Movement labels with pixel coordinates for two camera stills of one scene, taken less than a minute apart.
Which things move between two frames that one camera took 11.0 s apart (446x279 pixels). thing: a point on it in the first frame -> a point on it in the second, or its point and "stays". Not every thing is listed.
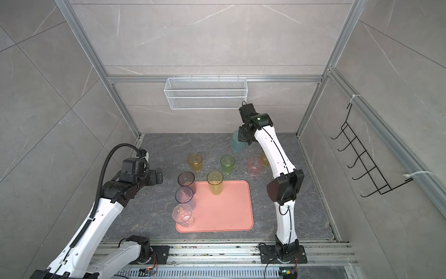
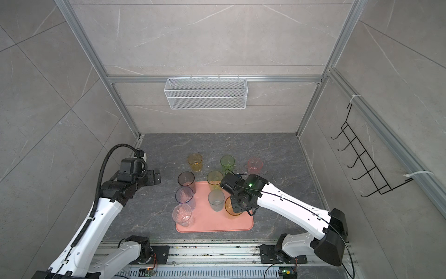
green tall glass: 215,179 stays
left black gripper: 152,179 stays
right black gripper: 241,135 -> 236,207
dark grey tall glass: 186,179 stays
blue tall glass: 184,195 stays
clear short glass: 182,213 stays
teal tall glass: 237,145 -> 216,199
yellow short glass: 195,160 stays
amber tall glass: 263,158 -> 229,209
